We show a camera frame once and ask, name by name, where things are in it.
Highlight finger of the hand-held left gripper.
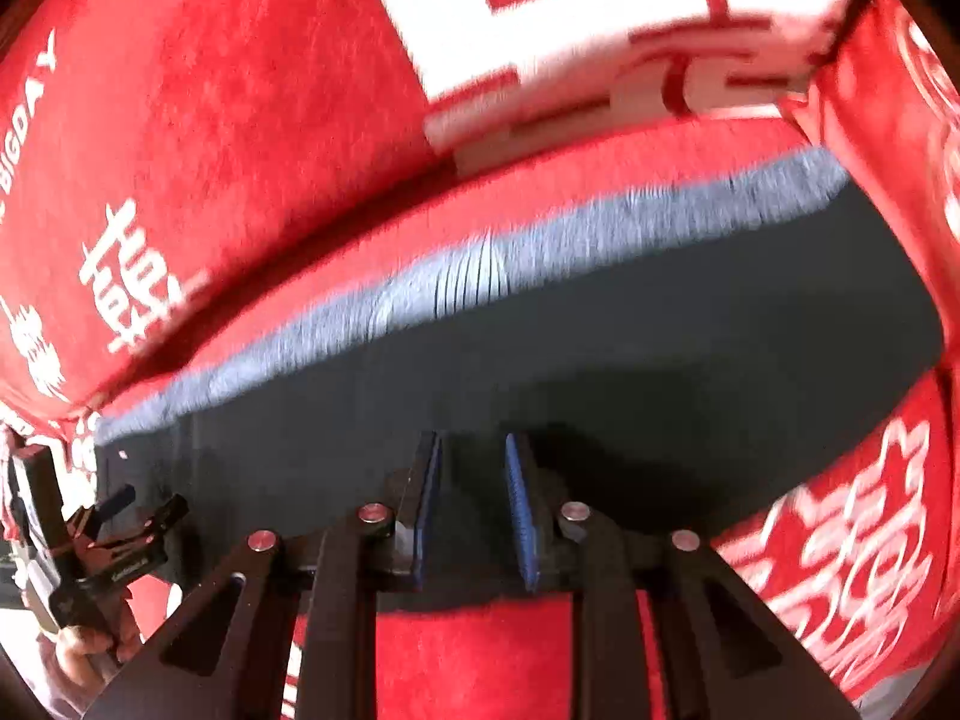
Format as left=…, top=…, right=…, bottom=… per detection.
left=94, top=493, right=190, bottom=563
left=73, top=484, right=137, bottom=537

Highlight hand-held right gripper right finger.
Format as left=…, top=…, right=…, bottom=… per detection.
left=502, top=431, right=863, bottom=720

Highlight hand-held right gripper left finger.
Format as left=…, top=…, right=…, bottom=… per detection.
left=82, top=431, right=448, bottom=720

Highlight dark pants with grey waistband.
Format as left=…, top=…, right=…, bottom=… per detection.
left=94, top=146, right=946, bottom=616

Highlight person's left hand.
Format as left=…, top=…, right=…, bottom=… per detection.
left=52, top=592, right=147, bottom=687

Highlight red printed bedsheet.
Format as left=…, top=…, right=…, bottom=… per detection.
left=0, top=0, right=960, bottom=720

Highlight red folded printed quilt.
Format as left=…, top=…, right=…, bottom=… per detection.
left=0, top=0, right=871, bottom=421

